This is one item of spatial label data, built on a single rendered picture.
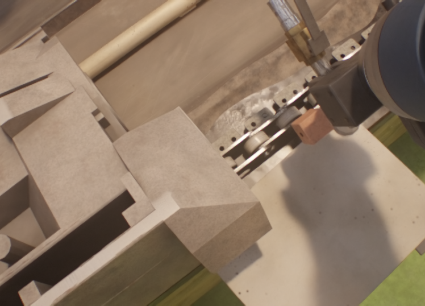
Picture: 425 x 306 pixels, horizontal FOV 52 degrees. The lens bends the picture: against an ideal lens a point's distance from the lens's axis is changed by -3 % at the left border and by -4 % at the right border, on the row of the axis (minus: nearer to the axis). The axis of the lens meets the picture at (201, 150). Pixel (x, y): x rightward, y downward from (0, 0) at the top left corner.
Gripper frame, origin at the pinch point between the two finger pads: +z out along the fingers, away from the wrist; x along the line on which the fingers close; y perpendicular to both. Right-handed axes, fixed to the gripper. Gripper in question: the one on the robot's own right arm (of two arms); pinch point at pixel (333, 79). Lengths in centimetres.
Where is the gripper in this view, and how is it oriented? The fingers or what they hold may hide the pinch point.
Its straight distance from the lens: 57.0
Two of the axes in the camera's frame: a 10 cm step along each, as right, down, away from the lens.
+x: -7.9, 6.0, -0.8
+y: -5.9, -8.0, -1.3
